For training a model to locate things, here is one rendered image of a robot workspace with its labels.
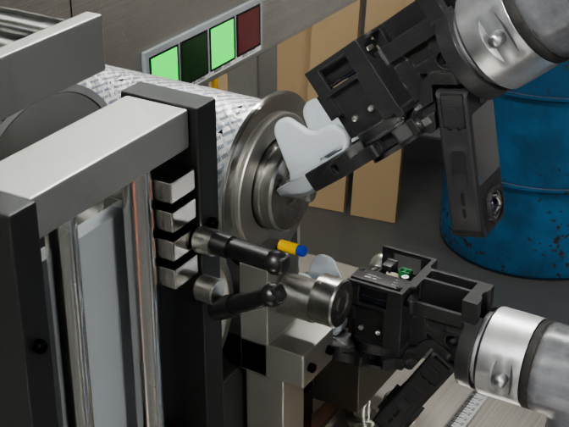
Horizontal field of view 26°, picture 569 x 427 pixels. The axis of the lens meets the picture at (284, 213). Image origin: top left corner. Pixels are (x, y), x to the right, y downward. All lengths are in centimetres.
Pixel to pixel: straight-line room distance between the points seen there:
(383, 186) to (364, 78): 279
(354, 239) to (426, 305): 255
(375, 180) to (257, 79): 174
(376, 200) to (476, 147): 281
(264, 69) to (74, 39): 125
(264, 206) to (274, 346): 12
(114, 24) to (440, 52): 58
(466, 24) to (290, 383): 34
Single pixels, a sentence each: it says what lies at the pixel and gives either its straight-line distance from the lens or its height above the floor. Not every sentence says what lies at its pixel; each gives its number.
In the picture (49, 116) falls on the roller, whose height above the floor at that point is 139.
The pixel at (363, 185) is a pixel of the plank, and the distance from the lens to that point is 367.
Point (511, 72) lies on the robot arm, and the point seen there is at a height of 140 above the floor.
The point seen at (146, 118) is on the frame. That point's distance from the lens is 63.
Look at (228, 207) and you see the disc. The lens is 95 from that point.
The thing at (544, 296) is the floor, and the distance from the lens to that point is 336.
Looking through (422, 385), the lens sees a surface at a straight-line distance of 107.
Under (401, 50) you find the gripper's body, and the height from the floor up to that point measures 140.
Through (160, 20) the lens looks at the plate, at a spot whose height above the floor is 125.
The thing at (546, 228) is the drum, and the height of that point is 16.
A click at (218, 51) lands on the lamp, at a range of 151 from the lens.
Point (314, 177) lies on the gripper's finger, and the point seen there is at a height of 129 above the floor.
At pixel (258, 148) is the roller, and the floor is 129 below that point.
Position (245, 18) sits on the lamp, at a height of 120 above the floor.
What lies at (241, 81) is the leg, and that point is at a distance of 196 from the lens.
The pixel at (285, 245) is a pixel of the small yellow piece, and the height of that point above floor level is 123.
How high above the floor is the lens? 168
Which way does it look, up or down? 27 degrees down
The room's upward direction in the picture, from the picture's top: straight up
